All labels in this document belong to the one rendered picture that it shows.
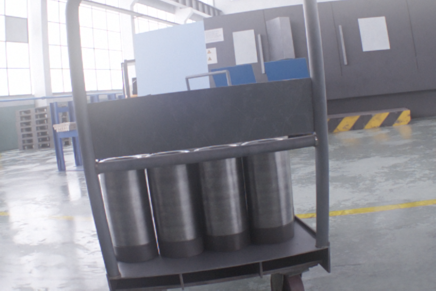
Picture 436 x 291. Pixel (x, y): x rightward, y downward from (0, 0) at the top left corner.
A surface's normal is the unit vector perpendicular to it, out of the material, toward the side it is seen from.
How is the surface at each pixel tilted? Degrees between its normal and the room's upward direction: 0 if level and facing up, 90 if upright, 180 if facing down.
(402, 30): 86
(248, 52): 86
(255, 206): 90
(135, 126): 98
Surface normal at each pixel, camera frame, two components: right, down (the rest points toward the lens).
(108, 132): 0.13, 0.17
